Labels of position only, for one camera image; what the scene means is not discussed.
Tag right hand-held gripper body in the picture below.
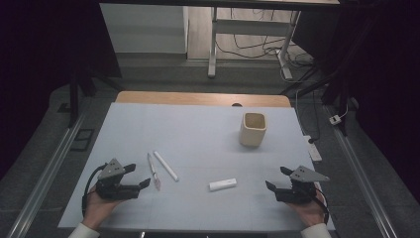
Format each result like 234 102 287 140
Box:
274 165 331 204

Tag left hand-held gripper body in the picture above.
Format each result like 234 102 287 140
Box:
94 158 143 201

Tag clear pen with pink cap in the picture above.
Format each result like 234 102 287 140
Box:
147 152 161 191

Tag long white marker pen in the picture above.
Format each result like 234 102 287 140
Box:
153 151 180 182

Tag short white stick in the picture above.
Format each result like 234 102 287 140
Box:
208 178 238 192

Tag beige square cup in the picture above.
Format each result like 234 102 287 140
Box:
239 112 267 148

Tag person's right hand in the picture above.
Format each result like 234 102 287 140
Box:
286 182 328 229

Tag person's left hand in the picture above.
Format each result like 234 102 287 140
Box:
81 184 124 230

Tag black floor box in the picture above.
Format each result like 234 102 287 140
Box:
69 128 95 153

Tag light blue table mat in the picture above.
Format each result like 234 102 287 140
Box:
57 102 336 232

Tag black metal stand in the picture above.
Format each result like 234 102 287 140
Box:
280 65 352 137
67 65 124 129

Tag dark curtain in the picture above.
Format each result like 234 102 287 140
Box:
291 0 420 204
0 0 123 181

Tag left hand-held gripper black cable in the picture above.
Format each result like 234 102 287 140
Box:
81 163 109 217

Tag hand-held gripper black cable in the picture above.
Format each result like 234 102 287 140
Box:
81 163 109 217
313 187 331 226

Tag right hand-held gripper black cable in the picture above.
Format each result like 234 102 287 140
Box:
313 187 331 226

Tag aluminium floor rail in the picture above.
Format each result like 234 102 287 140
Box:
325 105 399 238
6 113 85 238

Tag black floor cables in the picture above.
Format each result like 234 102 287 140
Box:
216 8 315 83

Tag white desk frame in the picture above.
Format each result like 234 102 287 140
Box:
207 6 302 81

